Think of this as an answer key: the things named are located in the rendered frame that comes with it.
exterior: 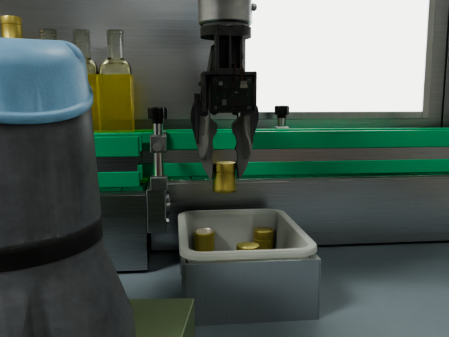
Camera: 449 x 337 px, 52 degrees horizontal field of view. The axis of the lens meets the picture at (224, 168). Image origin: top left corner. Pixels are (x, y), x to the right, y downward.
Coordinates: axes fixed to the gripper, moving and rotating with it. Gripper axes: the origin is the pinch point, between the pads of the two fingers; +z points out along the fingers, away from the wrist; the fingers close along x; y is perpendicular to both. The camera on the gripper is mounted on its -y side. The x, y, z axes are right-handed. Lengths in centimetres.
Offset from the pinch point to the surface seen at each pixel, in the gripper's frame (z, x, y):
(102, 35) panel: -23.2, -21.3, -30.0
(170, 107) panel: -8.6, -7.9, -30.0
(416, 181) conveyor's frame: 4.9, 37.1, -12.0
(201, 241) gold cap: 11.8, -3.5, -1.9
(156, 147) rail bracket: -3.6, -9.9, 3.0
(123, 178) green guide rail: 2.0, -15.3, -4.3
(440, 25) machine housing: -27, 52, -33
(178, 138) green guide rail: -3.5, -6.7, -13.8
